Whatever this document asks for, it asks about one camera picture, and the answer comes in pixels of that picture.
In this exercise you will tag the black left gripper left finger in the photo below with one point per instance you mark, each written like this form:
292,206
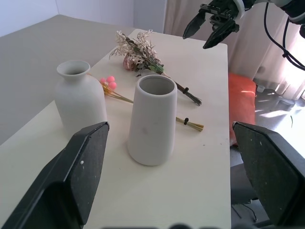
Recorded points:
71,176

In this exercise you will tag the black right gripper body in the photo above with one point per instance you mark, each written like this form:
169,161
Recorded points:
221,10

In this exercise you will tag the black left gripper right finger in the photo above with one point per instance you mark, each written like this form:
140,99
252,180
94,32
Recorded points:
274,171

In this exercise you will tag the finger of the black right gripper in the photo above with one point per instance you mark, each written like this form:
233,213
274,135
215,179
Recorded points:
220,35
194,25

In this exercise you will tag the white flared-neck bottle vase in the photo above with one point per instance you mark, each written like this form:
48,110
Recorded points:
78,100

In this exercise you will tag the white tapered cylinder vase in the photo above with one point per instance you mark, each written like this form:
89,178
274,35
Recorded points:
152,124

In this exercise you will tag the dried flower bouquet with rose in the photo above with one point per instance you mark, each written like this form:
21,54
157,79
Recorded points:
143,57

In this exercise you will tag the small white cap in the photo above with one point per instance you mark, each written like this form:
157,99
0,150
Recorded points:
261,88

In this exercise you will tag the orange cushion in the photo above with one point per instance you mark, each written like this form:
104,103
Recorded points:
240,100

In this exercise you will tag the pink berry stem sprig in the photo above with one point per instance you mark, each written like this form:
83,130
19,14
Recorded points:
110,82

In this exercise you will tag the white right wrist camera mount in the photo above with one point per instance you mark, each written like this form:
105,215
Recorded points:
240,9

